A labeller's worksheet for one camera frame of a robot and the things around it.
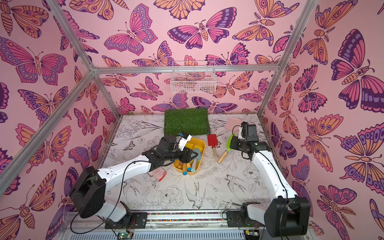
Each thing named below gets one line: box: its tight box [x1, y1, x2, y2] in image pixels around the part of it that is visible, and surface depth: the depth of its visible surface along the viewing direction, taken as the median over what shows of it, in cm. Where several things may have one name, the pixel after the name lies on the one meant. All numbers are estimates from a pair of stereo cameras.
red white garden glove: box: [147, 167, 167, 182], surface depth 89 cm
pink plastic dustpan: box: [225, 117, 243, 131], surface depth 119 cm
